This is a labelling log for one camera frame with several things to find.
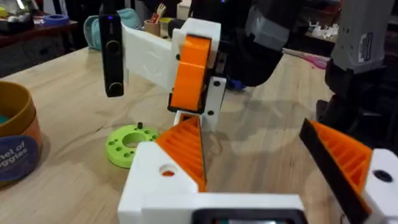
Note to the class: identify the cardboard cup with tools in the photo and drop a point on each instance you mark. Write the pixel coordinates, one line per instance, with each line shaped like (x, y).
(153, 25)

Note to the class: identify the right wrist upright plate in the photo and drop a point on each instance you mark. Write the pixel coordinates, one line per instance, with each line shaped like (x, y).
(146, 56)

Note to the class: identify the green disc with holes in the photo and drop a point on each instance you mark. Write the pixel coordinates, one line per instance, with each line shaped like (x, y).
(119, 151)

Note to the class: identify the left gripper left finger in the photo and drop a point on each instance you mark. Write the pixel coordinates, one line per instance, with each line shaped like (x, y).
(149, 180)

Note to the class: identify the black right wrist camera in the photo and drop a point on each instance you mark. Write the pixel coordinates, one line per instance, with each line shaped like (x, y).
(111, 53)

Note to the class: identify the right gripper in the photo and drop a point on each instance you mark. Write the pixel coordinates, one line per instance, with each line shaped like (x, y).
(252, 68)

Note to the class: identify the teal bag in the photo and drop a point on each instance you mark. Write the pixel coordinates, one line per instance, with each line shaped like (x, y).
(93, 31)

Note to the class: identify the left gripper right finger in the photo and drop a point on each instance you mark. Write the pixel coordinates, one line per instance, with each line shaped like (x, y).
(351, 174)

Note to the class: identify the black screw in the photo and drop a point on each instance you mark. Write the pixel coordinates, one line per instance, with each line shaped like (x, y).
(140, 125)

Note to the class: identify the blue tape roll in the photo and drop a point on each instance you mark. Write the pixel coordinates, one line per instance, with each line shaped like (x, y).
(56, 19)

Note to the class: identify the brown tub with toys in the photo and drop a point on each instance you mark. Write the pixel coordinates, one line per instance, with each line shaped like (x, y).
(17, 133)

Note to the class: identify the orange ribbed wedge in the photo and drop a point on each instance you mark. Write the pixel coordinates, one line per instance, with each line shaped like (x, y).
(183, 149)

